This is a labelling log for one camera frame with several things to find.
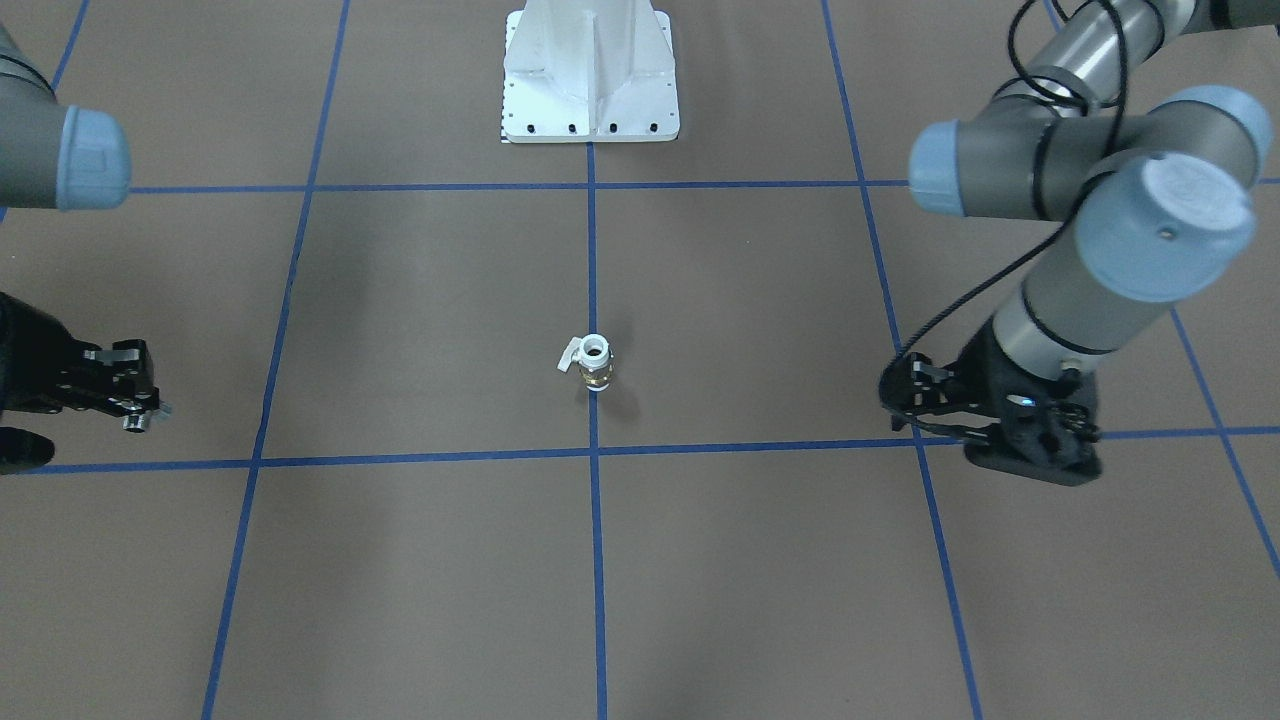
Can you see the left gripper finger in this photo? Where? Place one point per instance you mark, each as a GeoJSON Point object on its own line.
{"type": "Point", "coordinates": [913, 377]}
{"type": "Point", "coordinates": [969, 435]}

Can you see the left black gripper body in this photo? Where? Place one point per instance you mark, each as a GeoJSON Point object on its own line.
{"type": "Point", "coordinates": [982, 375]}

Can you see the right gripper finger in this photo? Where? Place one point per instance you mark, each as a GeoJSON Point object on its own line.
{"type": "Point", "coordinates": [122, 404]}
{"type": "Point", "coordinates": [127, 354]}

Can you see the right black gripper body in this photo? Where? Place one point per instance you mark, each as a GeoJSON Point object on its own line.
{"type": "Point", "coordinates": [28, 362]}

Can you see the chrome angle valve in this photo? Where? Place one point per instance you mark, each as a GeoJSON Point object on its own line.
{"type": "Point", "coordinates": [141, 422]}

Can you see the white brass PPR pipe fitting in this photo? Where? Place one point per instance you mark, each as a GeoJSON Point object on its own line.
{"type": "Point", "coordinates": [593, 358]}

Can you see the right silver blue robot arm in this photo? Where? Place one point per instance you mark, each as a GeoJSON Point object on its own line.
{"type": "Point", "coordinates": [66, 158]}

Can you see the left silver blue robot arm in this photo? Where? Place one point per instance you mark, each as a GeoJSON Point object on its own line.
{"type": "Point", "coordinates": [1148, 211]}

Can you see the brown paper table cover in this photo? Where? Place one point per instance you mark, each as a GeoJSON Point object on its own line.
{"type": "Point", "coordinates": [377, 497]}

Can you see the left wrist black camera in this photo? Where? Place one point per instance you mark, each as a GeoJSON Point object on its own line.
{"type": "Point", "coordinates": [1041, 439]}

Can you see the wrist black camera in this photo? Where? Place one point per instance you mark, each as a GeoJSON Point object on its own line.
{"type": "Point", "coordinates": [22, 450]}
{"type": "Point", "coordinates": [1041, 439]}

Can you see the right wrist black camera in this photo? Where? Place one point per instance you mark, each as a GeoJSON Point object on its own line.
{"type": "Point", "coordinates": [22, 450]}

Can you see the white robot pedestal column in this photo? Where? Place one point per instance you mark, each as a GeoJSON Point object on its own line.
{"type": "Point", "coordinates": [589, 72]}

